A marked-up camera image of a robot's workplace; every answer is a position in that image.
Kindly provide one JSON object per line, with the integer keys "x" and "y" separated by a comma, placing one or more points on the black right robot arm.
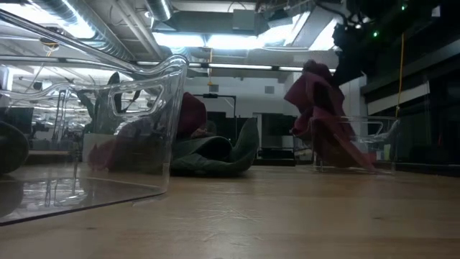
{"x": 377, "y": 21}

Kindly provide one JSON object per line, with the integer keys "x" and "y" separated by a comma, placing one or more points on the black ceiling camera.
{"x": 49, "y": 43}

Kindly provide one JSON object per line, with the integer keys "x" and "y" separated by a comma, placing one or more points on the white plant pot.
{"x": 95, "y": 147}

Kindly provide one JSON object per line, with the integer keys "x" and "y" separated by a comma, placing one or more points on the silver ventilation duct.
{"x": 160, "y": 9}
{"x": 108, "y": 36}

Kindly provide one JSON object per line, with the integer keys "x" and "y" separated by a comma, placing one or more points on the long ceiling light strip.
{"x": 240, "y": 66}

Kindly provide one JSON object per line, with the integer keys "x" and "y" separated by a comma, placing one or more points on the black monitor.
{"x": 19, "y": 120}

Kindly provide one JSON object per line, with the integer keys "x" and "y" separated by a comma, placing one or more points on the light green container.
{"x": 386, "y": 153}

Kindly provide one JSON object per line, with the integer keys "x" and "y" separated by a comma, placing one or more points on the dark green baseball cap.
{"x": 12, "y": 151}
{"x": 215, "y": 165}

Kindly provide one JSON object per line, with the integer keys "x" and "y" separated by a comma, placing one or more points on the green leafy plant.
{"x": 115, "y": 86}

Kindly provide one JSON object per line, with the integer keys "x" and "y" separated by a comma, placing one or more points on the clear plastic bin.
{"x": 36, "y": 201}
{"x": 388, "y": 144}

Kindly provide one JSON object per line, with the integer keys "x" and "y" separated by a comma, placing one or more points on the grey ceiling box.
{"x": 244, "y": 19}

